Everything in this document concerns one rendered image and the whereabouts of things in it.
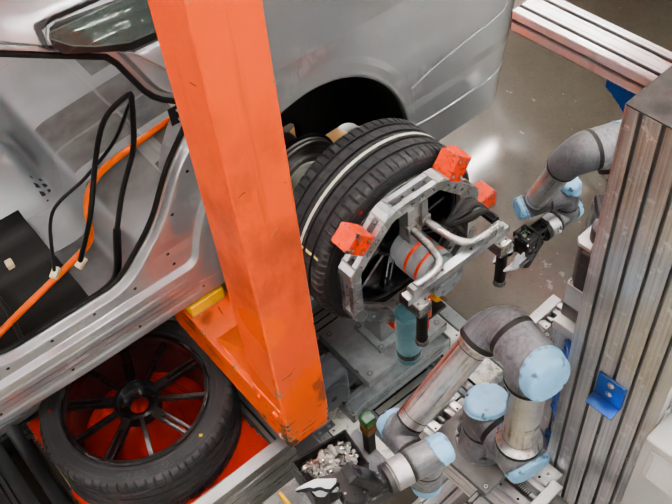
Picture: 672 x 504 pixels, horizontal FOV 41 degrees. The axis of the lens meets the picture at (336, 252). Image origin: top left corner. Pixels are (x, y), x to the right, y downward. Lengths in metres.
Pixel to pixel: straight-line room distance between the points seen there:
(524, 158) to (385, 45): 1.68
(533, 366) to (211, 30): 0.94
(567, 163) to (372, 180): 0.56
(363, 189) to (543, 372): 0.96
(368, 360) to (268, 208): 1.44
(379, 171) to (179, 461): 1.12
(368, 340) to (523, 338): 1.54
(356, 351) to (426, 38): 1.19
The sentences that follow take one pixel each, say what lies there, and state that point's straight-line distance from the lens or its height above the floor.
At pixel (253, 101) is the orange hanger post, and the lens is 1.85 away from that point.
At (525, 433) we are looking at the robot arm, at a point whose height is 1.16.
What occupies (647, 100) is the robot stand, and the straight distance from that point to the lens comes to 1.64.
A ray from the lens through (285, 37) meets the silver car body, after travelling 2.58.
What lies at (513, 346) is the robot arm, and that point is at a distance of 1.96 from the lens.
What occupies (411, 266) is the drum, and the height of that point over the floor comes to 0.88.
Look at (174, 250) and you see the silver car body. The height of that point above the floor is 1.00.
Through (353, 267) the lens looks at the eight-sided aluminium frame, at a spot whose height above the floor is 0.98.
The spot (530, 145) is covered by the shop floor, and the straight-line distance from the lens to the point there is 4.48.
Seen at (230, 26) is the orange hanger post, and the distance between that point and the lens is 1.72.
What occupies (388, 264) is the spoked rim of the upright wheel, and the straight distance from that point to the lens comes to 3.01.
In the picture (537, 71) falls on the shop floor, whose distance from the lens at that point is 4.91.
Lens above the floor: 3.07
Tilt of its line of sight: 50 degrees down
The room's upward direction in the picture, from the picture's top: 7 degrees counter-clockwise
